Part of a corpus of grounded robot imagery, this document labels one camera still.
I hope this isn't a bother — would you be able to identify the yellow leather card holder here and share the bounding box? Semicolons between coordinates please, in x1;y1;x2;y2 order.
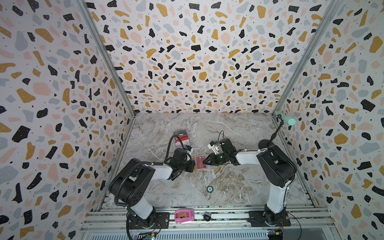
194;156;220;172

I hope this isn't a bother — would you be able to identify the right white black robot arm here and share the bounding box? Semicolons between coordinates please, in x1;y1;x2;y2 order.
203;138;297;226

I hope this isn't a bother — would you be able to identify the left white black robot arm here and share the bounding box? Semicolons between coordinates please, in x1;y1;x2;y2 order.
109;146;195;225

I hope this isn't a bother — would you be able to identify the clear acrylic card box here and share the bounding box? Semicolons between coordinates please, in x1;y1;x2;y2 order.
174;129;191;148

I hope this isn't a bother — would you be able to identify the black microphone stand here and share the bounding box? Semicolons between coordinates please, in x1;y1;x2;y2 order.
258;121;284;149

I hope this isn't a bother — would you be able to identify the pink tape dispenser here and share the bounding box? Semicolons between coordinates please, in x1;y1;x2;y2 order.
174;209;195;224

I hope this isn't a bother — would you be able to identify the small black knob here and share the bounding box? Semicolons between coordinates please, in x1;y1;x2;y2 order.
203;212;212;222

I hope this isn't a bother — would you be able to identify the green circuit board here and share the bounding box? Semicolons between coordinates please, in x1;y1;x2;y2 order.
143;233;157;240

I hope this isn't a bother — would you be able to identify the right circuit board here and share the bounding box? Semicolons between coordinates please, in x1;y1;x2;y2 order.
267;229;284;240

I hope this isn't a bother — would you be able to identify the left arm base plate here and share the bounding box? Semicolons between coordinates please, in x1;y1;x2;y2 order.
126;212;170;230

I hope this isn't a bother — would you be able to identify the left black corrugated cable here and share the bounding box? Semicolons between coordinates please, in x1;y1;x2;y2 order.
113;134;187;208

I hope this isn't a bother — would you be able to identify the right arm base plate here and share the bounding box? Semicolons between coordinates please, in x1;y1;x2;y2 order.
248;210;291;227

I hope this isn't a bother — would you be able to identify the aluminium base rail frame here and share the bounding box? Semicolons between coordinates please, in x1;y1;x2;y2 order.
78;204;341;240

